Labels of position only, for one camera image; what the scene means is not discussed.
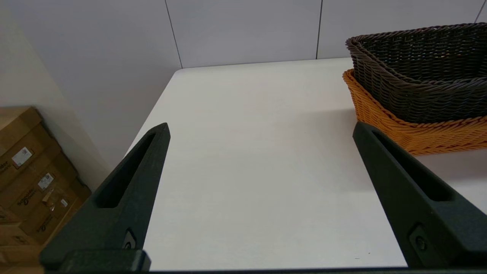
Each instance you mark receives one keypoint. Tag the dark brown woven basket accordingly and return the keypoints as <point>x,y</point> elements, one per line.
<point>422,76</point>

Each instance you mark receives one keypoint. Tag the orange woven basket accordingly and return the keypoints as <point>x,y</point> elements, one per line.
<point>418,133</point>

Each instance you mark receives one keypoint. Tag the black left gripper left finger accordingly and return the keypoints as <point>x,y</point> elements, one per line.
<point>114,213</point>

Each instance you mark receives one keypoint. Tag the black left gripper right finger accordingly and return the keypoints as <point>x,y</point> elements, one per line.
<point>437,228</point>

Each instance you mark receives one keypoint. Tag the brown cardboard box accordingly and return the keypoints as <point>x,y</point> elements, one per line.
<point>21,140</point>
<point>15,243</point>
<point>38,186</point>
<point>53,213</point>

